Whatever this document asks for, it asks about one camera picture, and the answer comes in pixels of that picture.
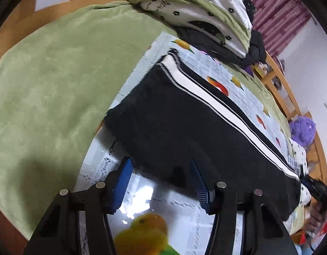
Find fruit print plastic mat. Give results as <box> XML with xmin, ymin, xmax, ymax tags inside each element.
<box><xmin>74</xmin><ymin>32</ymin><xmax>302</xmax><ymax>254</ymax></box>

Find black pants with white stripe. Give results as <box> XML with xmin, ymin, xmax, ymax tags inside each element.
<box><xmin>104</xmin><ymin>49</ymin><xmax>300</xmax><ymax>220</ymax></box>

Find wooden bed frame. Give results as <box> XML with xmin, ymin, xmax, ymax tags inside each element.
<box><xmin>0</xmin><ymin>0</ymin><xmax>139</xmax><ymax>67</ymax></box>

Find purple plush toy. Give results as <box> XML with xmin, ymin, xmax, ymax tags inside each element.
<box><xmin>289</xmin><ymin>116</ymin><xmax>316</xmax><ymax>147</ymax></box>

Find green fleece bed sheet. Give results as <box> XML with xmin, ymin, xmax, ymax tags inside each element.
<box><xmin>0</xmin><ymin>2</ymin><xmax>174</xmax><ymax>238</ymax></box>

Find black clothes pile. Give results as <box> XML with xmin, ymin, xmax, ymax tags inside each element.
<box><xmin>174</xmin><ymin>27</ymin><xmax>267</xmax><ymax>67</ymax></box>

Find white green patterned quilt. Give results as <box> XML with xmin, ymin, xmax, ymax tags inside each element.
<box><xmin>129</xmin><ymin>0</ymin><xmax>255</xmax><ymax>50</ymax></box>

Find white black-dotted pillow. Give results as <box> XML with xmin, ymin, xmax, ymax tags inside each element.
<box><xmin>289</xmin><ymin>138</ymin><xmax>311</xmax><ymax>206</ymax></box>

